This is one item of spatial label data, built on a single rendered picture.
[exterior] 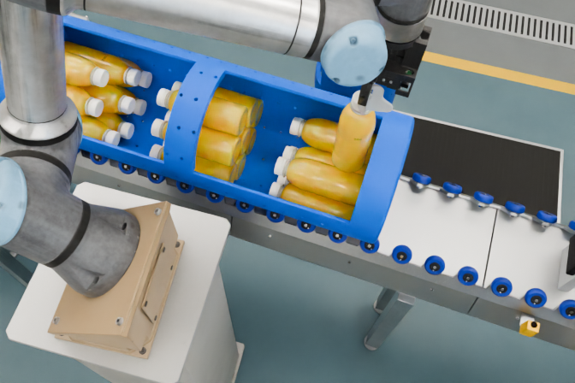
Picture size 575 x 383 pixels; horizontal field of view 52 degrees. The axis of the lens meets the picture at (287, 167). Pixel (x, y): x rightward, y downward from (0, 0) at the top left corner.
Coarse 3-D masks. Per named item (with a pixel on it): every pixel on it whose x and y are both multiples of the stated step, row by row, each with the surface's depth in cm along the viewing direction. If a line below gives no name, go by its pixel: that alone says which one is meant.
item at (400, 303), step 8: (400, 296) 162; (408, 296) 162; (392, 304) 168; (400, 304) 163; (408, 304) 161; (384, 312) 182; (392, 312) 172; (400, 312) 169; (376, 320) 198; (384, 320) 180; (392, 320) 178; (400, 320) 175; (376, 328) 191; (384, 328) 188; (392, 328) 185; (368, 336) 210; (376, 336) 199; (384, 336) 196; (368, 344) 211; (376, 344) 207
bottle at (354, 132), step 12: (348, 108) 107; (348, 120) 107; (360, 120) 106; (372, 120) 107; (336, 132) 113; (348, 132) 108; (360, 132) 107; (372, 132) 110; (336, 144) 114; (348, 144) 111; (360, 144) 111; (336, 156) 116; (348, 156) 114; (360, 156) 114; (348, 168) 117; (360, 168) 119
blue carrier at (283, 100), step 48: (96, 48) 145; (144, 48) 125; (0, 96) 125; (144, 96) 147; (192, 96) 118; (288, 96) 136; (336, 96) 123; (96, 144) 126; (144, 144) 143; (192, 144) 118; (288, 144) 142; (384, 144) 114; (240, 192) 122; (384, 192) 112
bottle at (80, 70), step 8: (72, 56) 128; (80, 56) 129; (72, 64) 127; (80, 64) 127; (88, 64) 128; (72, 72) 127; (80, 72) 127; (88, 72) 128; (72, 80) 128; (80, 80) 128; (88, 80) 128
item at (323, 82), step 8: (320, 64) 199; (320, 72) 198; (320, 80) 196; (328, 80) 188; (320, 88) 196; (328, 88) 191; (336, 88) 187; (344, 88) 185; (352, 88) 184; (360, 88) 183; (384, 88) 185; (344, 96) 188; (352, 96) 187; (384, 96) 190; (392, 96) 195
